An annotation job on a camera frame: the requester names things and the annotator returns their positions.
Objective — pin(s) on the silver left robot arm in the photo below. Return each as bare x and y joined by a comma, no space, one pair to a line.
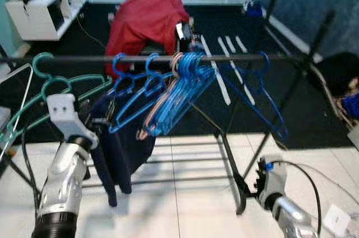
61,176

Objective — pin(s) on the blue plastic hanger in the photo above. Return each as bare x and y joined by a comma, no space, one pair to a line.
196,81
168,115
179,103
115,65
147,65
279,127

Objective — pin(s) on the green plastic hanger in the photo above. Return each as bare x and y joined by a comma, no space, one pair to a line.
34,64

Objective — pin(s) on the pink plastic hanger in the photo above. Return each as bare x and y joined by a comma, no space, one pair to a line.
174,65

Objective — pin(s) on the navy blue shirt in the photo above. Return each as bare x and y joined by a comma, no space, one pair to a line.
126,148

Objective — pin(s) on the white power adapter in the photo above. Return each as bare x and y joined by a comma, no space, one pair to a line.
337,220

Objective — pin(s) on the red garment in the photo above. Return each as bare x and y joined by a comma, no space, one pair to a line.
143,22

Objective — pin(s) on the white open shelf unit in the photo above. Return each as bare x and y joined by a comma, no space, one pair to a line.
45,16

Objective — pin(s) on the small blue device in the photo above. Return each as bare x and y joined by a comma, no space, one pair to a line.
254,9

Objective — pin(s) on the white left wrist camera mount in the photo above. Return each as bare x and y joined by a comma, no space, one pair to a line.
63,111

